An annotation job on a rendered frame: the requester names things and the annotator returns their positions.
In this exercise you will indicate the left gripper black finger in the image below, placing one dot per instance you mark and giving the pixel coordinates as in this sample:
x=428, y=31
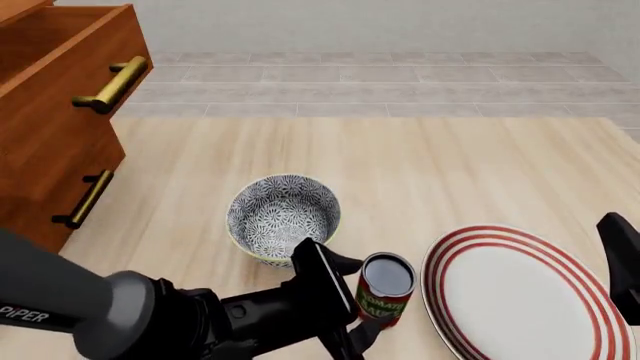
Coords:
x=350, y=265
x=367, y=335

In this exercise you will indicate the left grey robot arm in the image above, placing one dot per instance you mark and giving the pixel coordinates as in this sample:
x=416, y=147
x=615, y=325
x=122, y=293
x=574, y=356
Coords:
x=110, y=311

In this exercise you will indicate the white plate with red rings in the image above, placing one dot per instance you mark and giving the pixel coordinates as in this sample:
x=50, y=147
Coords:
x=520, y=296

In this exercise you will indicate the wooden cabinet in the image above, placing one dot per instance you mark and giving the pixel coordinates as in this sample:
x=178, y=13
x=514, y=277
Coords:
x=35, y=142

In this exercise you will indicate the closed wooden drawer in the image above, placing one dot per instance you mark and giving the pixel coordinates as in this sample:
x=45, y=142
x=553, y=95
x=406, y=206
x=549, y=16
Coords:
x=40, y=195

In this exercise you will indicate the patterned blue-white bowl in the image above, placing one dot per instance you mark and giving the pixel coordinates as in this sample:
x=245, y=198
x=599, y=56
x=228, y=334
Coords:
x=280, y=221

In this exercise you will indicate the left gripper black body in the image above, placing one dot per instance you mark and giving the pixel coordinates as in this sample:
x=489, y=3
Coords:
x=325, y=285

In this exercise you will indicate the open wooden drawer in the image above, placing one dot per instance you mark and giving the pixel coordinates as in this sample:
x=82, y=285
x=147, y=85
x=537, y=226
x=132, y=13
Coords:
x=60, y=71

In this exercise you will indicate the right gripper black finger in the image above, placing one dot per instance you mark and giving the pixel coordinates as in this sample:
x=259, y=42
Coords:
x=620, y=255

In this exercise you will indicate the red tomato sauce tin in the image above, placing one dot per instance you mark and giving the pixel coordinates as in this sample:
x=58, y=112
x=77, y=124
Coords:
x=384, y=300

